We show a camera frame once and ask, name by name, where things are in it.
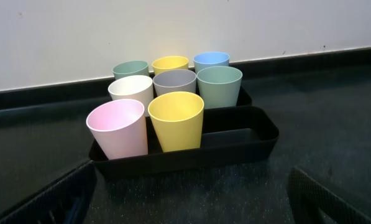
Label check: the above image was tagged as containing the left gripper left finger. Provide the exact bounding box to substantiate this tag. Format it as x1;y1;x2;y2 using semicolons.
0;159;98;224

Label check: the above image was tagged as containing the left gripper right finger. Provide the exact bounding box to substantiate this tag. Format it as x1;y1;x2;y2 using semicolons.
286;166;371;224

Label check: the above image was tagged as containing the yellow cup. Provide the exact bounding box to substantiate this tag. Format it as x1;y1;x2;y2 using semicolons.
151;55;190;76
147;91;205;153

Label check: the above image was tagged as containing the pink cup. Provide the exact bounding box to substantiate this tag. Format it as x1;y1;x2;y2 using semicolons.
85;98;149;161

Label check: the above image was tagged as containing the black tray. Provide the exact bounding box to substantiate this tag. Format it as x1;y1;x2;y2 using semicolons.
88;83;280;180

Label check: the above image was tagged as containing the white cup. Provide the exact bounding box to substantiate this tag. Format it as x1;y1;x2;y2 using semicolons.
108;74;155;118

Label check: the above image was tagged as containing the green cup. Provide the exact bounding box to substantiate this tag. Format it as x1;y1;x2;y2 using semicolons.
196;65;244;110
112;60;150;81

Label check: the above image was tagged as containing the grey cup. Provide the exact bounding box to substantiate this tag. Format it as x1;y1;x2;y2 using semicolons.
152;68;198;97

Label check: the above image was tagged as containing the blue cup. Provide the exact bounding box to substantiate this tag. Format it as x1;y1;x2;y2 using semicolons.
193;51;231;74

